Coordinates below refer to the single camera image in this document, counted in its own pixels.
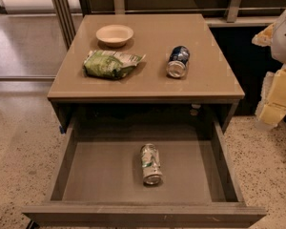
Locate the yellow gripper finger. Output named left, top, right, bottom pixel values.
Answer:
left=255, top=64, right=286, bottom=127
left=252, top=24, right=275, bottom=47

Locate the green white 7up can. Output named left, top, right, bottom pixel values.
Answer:
left=140, top=143, right=162, bottom=185

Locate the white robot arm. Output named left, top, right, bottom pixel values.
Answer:
left=252, top=10, right=286, bottom=130

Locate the blue pepsi can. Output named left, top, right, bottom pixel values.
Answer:
left=166, top=46, right=190, bottom=78

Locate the grey cabinet with counter top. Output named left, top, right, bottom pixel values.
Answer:
left=48, top=14, right=244, bottom=128

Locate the open grey top drawer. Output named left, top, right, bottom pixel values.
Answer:
left=23, top=118, right=266, bottom=228

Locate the beige paper bowl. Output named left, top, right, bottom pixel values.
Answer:
left=96, top=25, right=133, bottom=48

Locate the green chip bag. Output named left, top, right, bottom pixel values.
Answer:
left=83, top=51, right=145, bottom=80

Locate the blue tape piece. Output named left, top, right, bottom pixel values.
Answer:
left=59, top=126, right=65, bottom=135

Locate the metal railing frame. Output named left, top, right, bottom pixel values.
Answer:
left=52, top=0, right=286, bottom=46

